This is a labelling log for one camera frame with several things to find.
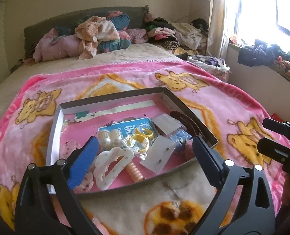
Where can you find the peach floral cloth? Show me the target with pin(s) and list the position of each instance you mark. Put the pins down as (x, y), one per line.
(96, 30)

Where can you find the yellow rings in clear packet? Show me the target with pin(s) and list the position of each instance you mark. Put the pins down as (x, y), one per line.
(145, 133)

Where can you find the white earring card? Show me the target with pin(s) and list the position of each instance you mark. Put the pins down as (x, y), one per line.
(157, 151)

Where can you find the basket of clothes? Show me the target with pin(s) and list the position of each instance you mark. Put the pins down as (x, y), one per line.
(208, 62)

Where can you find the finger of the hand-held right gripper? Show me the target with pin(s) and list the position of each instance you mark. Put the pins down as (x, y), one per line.
(282, 127)
(277, 149)

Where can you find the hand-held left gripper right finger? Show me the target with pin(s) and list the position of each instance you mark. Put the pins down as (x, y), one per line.
(208, 159)

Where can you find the peach spiral hair clip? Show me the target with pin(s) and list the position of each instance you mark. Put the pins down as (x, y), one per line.
(134, 171)

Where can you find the small blue box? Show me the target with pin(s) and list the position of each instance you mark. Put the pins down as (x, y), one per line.
(181, 137)

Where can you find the cream curtain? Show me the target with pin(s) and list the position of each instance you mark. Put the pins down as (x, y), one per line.
(219, 17)

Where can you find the window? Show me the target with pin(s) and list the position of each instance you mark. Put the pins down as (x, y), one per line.
(262, 9)

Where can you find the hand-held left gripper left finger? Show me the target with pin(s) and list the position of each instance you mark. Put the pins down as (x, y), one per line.
(86, 161)

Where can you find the dark garment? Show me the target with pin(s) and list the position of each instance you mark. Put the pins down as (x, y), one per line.
(257, 53)

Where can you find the clear plastic packet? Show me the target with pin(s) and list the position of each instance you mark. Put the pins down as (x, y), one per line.
(164, 122)

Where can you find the grey cardboard tray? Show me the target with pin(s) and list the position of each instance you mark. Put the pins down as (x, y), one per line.
(53, 142)

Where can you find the pile of clothes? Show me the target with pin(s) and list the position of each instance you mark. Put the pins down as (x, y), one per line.
(181, 34)

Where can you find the beige bed sheet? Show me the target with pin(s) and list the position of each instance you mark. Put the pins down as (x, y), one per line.
(61, 64)

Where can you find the white cloud hair clip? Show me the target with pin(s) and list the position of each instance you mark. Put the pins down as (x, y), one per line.
(99, 162)

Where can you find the pink printed blanket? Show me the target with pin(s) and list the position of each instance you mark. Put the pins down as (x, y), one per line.
(25, 132)

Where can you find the dark blue floral quilt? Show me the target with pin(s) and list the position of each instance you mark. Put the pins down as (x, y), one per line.
(115, 42)

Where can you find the brown hair clip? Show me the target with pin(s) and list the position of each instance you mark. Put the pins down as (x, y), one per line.
(184, 116)

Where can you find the pink quilt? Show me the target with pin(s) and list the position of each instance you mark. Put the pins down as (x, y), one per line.
(56, 45)

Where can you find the pearl earrings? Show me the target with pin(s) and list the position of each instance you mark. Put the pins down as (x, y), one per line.
(110, 139)

